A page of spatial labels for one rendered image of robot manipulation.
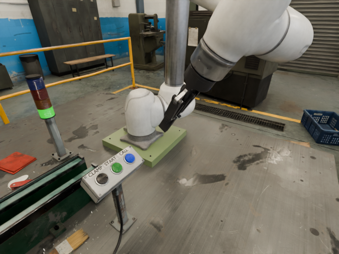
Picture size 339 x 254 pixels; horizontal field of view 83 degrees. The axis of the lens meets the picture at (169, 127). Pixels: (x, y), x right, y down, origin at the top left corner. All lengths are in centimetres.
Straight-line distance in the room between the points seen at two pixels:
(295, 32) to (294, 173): 73
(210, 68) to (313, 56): 634
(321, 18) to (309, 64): 109
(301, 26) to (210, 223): 63
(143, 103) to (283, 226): 74
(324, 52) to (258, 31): 634
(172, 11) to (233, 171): 75
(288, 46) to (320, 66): 629
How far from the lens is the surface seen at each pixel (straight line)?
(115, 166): 56
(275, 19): 41
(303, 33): 52
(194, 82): 44
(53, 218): 80
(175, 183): 87
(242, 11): 38
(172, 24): 92
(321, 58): 672
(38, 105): 100
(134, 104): 92
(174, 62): 94
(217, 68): 42
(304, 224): 89
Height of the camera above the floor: 144
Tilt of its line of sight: 31 degrees down
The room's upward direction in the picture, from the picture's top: straight up
